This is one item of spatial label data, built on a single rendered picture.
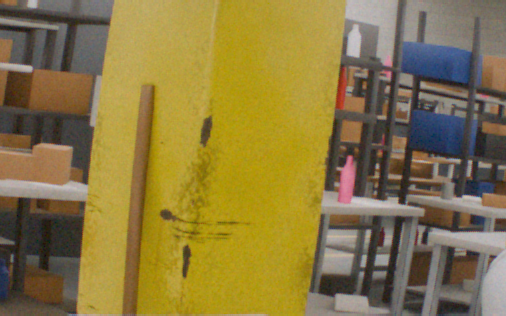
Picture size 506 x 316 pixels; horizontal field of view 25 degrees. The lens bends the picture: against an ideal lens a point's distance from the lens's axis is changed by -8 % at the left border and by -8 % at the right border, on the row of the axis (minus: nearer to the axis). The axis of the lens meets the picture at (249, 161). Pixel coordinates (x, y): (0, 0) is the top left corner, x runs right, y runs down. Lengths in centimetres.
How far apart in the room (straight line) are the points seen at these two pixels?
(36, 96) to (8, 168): 116
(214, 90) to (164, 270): 28
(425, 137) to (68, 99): 325
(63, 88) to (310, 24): 433
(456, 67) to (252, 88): 658
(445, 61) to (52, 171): 403
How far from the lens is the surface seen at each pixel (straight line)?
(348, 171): 616
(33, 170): 499
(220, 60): 176
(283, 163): 187
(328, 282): 771
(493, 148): 894
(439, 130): 850
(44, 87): 609
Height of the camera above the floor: 137
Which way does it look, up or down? 3 degrees down
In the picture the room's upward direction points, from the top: 8 degrees clockwise
